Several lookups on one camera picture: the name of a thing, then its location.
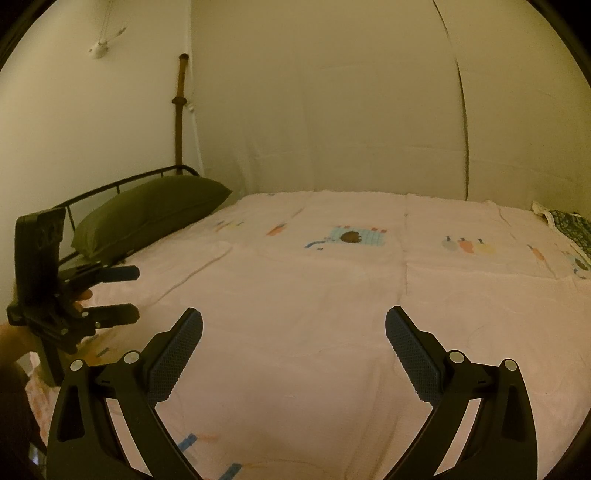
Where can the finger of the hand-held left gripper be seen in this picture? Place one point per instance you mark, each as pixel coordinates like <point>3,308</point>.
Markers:
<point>117,314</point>
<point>120,273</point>

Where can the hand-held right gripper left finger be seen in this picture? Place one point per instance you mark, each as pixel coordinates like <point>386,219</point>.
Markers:
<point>178,355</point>

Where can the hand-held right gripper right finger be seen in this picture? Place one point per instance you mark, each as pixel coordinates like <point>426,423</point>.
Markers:
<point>411,355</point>

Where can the person's left hand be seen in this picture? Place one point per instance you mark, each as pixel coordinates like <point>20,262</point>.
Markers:
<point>84,297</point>

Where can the olive green pillow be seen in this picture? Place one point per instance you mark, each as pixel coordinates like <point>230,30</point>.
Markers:
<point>147,212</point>

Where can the pink printed blanket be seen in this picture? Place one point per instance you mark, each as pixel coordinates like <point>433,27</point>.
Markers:
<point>300,295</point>

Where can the brown wooden stick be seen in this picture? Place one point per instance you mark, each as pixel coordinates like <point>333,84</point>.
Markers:
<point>179,124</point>

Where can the dark patterned cloth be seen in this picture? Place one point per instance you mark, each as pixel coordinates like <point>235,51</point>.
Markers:
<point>571,222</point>

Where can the white wall hook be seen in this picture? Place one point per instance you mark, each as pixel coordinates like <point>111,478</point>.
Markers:
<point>99,47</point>

